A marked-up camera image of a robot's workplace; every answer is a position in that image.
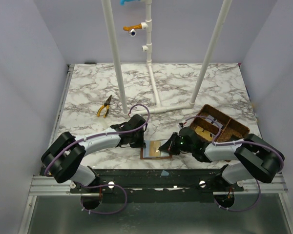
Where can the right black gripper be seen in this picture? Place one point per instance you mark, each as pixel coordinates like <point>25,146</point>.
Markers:
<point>175,143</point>

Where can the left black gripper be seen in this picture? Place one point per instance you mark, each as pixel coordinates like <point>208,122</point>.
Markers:
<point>138,140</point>

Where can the brown leather card holder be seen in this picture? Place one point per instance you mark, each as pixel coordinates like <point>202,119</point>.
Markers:
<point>162,156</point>

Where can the gold credit card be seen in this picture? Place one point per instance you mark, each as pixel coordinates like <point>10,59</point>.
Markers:
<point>152,149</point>

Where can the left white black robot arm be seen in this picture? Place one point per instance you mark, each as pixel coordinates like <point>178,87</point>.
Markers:
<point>63,158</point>

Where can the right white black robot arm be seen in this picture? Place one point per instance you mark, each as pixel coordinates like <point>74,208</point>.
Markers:
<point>256,159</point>

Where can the gold card in tray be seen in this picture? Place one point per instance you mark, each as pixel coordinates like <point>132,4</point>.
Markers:
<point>207,133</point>

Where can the grey card in tray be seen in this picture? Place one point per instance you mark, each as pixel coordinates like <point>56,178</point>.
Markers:
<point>214,121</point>

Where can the brown woven divided tray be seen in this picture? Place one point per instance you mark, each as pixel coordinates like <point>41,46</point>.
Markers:
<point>232,130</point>

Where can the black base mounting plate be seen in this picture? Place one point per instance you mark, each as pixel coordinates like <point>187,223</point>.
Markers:
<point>157,186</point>

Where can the blue white small ball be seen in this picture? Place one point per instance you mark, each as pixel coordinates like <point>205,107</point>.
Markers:
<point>132,32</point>

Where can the orange pipe hook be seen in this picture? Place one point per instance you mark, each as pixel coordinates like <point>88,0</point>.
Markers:
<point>142,26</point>

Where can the blue pipe hook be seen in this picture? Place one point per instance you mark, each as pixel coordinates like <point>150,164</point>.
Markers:
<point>123,2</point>

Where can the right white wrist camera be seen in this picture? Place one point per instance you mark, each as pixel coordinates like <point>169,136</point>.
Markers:
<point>182,124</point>

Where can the yellow handled pliers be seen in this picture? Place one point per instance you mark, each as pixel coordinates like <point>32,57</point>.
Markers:
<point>105,106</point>

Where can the white PVC pipe frame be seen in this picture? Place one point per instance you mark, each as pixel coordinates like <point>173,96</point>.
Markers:
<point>158,108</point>

